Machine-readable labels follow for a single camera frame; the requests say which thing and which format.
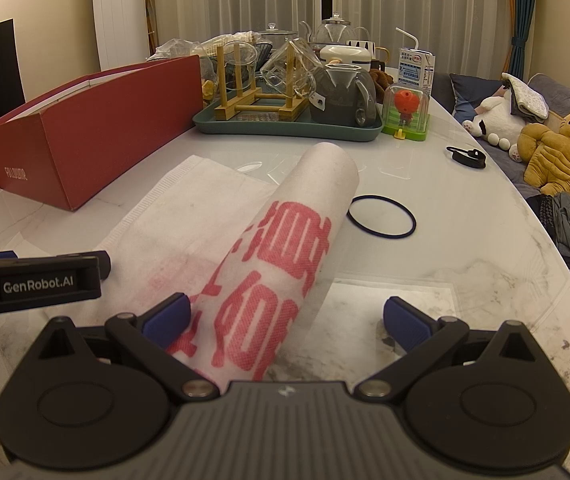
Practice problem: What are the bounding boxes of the white red-printed shopping bag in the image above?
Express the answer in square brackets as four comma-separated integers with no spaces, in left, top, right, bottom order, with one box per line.
[92,142,360,385]

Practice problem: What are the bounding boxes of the yellow muscular cat plush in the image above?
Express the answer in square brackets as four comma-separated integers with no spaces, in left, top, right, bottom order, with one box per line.
[517,110,570,203]

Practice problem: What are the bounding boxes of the glass pot with lid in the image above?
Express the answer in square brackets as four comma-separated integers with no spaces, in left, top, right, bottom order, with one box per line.
[255,22,296,48]

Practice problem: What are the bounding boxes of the blue curtain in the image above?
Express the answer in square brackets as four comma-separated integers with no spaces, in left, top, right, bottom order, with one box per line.
[507,0,540,83]

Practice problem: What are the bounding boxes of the bagged paper cup stack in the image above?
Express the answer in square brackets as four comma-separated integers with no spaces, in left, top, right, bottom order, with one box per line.
[152,30,260,58]

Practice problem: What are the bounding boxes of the glass cup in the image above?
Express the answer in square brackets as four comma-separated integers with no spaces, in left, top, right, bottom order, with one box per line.
[260,37,323,98]
[227,42,260,96]

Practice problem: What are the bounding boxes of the milk carton with straw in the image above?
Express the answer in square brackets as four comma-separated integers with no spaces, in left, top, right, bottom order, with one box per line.
[396,27,438,98]

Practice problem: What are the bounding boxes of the glass teapot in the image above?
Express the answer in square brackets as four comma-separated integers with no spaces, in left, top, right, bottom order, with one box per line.
[300,10,363,46]

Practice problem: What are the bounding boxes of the green tray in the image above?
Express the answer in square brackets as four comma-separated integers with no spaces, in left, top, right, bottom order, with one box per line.
[192,97,384,142]

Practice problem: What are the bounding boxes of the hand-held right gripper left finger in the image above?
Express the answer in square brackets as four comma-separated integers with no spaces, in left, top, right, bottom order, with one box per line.
[39,292,218,403]

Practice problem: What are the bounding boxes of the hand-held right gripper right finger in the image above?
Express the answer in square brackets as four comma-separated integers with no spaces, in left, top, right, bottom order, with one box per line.
[354,296,550,401]

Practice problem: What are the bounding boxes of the small black strap clip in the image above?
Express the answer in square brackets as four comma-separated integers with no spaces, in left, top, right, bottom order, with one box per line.
[446,145,488,168]

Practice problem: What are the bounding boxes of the striped mug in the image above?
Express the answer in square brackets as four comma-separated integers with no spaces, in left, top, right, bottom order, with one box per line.
[347,40,390,61]

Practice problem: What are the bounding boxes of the grey glass pitcher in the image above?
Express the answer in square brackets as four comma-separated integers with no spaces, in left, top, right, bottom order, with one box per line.
[310,62,378,128]

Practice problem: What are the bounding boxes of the white standing air conditioner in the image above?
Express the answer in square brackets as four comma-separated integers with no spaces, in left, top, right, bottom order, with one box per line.
[92,0,154,72]

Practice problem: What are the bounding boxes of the white quilted cloth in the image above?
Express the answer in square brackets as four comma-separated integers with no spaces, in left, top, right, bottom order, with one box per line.
[502,72,550,121]

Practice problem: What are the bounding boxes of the white lidded jar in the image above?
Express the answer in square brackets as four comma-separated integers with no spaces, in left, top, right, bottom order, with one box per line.
[319,45,373,68]

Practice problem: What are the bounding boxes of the navy cushion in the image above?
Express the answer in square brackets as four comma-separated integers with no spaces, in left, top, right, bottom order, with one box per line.
[449,74,508,121]

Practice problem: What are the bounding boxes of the grey sofa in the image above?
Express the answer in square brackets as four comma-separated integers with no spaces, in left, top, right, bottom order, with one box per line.
[435,72,570,201]

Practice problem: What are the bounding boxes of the black rubber band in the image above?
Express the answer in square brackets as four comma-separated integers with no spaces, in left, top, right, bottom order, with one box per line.
[346,194,417,239]

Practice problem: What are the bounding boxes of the white dog plush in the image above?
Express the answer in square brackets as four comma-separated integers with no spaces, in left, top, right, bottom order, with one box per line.
[462,87,523,153]

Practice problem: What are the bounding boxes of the red cardboard box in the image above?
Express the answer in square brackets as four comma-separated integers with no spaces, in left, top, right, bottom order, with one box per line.
[0,55,203,211]

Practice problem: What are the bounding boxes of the brown plush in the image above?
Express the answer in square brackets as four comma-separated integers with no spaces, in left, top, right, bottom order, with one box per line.
[369,69,396,92]

